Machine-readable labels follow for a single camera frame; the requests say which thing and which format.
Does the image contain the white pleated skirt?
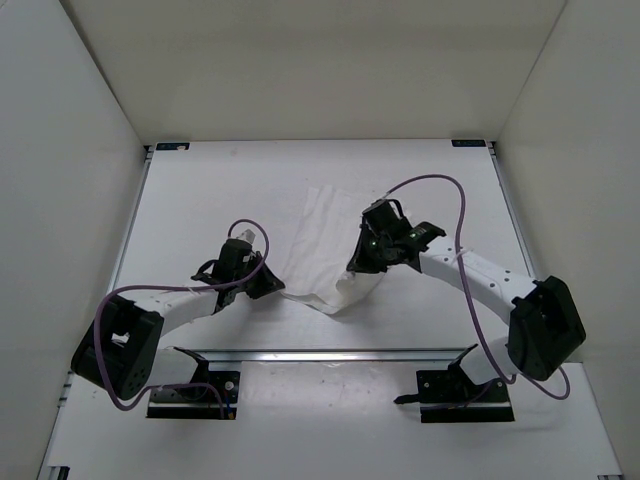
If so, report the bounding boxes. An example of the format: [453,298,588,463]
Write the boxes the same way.
[283,185,385,316]

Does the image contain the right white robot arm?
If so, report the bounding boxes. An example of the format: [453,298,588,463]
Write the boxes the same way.
[347,199,586,401]

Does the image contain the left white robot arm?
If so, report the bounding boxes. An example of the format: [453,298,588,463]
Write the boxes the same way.
[71,238,285,403]

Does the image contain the right blue corner label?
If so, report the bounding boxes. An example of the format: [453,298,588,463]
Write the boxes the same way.
[451,139,486,148]

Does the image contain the blue corner label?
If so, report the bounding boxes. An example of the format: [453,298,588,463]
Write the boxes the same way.
[155,142,190,151]
[451,139,486,148]

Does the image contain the left blue corner label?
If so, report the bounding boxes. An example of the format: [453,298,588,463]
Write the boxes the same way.
[155,142,190,151]

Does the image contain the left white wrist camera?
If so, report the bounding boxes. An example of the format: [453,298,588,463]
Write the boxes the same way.
[235,229,256,249]

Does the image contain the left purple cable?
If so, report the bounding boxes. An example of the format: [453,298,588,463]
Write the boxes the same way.
[94,218,274,419]

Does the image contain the purple cable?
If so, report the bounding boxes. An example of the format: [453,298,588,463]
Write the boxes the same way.
[94,218,274,419]
[382,173,572,400]

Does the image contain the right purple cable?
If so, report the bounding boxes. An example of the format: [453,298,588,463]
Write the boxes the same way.
[382,173,572,400]

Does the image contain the aluminium table front rail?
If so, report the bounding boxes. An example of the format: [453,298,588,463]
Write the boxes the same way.
[197,349,463,363]

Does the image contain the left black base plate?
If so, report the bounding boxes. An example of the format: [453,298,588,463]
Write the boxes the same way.
[146,364,241,421]

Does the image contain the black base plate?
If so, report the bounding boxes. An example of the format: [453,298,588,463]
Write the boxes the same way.
[146,364,241,421]
[394,370,515,424]

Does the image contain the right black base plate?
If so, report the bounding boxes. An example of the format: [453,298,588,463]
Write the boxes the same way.
[394,370,515,424]

